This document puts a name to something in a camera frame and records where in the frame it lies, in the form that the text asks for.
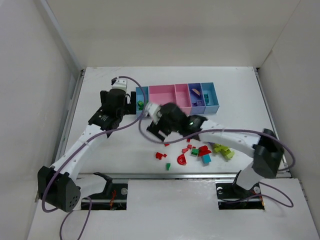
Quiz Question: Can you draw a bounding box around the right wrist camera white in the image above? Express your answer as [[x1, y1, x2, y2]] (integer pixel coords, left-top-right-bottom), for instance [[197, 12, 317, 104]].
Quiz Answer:
[[143, 102, 162, 124]]

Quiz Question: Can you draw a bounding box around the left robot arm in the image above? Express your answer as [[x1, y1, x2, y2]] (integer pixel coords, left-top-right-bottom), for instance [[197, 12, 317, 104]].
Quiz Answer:
[[37, 89, 137, 213]]

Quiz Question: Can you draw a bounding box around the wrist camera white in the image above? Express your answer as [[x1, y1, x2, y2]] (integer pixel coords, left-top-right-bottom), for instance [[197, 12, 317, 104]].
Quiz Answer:
[[111, 77, 128, 92], [143, 102, 162, 124]]

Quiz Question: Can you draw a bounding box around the red duplo roof brick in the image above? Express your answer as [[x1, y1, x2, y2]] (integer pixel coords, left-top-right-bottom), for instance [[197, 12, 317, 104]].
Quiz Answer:
[[198, 145, 211, 157]]

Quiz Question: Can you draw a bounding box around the green slope piece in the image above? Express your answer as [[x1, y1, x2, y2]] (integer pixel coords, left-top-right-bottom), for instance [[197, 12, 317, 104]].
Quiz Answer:
[[165, 163, 171, 171]]

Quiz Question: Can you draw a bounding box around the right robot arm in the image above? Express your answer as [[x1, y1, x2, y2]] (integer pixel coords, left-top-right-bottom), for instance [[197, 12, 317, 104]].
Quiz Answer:
[[145, 102, 284, 191]]

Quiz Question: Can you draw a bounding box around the purple bin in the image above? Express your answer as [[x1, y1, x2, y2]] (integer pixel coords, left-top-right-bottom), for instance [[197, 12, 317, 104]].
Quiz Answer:
[[188, 83, 206, 115]]

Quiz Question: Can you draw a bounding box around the red arch brick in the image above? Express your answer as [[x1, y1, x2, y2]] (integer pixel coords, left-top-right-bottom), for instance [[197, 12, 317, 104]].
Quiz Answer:
[[177, 154, 187, 166]]

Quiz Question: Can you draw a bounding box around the lime green duplo stack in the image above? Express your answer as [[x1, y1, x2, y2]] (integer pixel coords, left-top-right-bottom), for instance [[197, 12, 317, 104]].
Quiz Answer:
[[212, 143, 235, 161]]

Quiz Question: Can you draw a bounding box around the aluminium rail front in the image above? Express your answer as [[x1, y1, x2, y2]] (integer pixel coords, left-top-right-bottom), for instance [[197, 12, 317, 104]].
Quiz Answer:
[[49, 172, 292, 180]]

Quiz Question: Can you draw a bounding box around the small green number brick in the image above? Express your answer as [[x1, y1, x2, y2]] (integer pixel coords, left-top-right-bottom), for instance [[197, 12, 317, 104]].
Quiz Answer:
[[191, 148, 199, 157]]

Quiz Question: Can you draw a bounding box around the large pink bin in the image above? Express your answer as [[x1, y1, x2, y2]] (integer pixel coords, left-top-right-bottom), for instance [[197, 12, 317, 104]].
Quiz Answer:
[[149, 84, 177, 105]]

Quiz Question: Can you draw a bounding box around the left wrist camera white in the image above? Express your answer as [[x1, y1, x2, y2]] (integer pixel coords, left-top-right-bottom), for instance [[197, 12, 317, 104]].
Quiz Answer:
[[111, 77, 128, 92]]

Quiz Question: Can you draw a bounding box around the red slope piece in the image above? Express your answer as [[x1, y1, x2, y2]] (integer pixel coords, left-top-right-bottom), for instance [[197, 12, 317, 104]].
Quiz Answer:
[[182, 148, 189, 154]]

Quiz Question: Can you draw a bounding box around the light blue bin right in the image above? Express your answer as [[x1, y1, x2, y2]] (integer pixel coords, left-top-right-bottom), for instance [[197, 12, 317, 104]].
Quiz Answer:
[[201, 82, 220, 115]]

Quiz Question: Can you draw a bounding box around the lavender duplo brick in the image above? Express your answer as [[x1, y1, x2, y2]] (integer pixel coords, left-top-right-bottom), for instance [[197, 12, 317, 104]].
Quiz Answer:
[[192, 100, 204, 107]]

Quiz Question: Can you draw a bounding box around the red brick cluster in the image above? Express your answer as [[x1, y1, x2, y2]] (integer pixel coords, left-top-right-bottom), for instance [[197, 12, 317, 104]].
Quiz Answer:
[[155, 152, 167, 160]]

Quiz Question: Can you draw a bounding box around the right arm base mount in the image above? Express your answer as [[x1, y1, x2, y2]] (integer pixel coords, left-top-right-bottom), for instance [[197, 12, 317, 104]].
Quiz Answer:
[[215, 182, 265, 210]]

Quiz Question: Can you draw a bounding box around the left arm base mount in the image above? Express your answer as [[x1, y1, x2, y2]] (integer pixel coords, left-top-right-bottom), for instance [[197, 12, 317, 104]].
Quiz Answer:
[[88, 172, 129, 211]]

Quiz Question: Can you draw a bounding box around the purple cable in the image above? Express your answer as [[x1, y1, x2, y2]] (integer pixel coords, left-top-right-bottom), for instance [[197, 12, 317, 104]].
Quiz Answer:
[[41, 75, 150, 240], [138, 114, 297, 208]]

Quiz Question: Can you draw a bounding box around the teal frog duplo brick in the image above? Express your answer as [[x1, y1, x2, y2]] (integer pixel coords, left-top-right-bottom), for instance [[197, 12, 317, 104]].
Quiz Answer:
[[203, 94, 210, 105]]

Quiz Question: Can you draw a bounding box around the teal square brick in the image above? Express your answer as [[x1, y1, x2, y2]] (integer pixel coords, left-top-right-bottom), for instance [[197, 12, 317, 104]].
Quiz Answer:
[[200, 154, 212, 165]]

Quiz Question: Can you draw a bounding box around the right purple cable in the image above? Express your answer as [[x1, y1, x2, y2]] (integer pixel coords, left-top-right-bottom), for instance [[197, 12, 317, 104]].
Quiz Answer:
[[138, 114, 297, 208]]

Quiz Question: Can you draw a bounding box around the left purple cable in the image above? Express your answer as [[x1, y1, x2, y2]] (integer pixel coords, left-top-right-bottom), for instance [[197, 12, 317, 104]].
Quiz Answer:
[[41, 75, 150, 240]]

